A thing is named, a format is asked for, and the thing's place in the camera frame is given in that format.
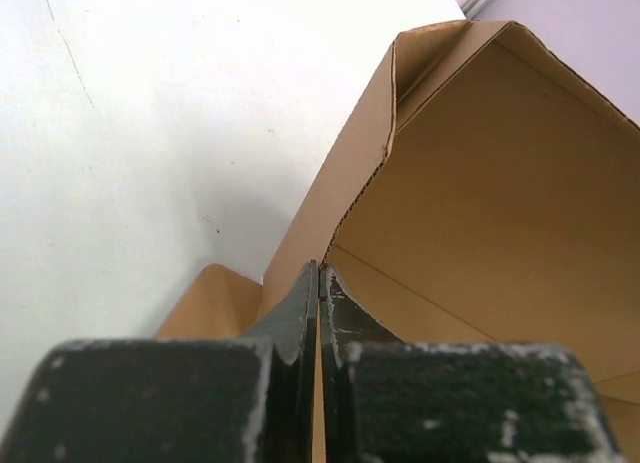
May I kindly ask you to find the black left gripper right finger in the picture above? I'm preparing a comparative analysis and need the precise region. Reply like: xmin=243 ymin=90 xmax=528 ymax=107
xmin=319 ymin=265 xmax=624 ymax=462

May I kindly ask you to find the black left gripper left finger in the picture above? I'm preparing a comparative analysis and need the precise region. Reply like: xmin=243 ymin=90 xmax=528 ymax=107
xmin=1 ymin=261 xmax=319 ymax=462

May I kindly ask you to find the brown cardboard box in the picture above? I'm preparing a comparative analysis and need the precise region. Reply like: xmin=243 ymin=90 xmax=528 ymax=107
xmin=159 ymin=20 xmax=639 ymax=462

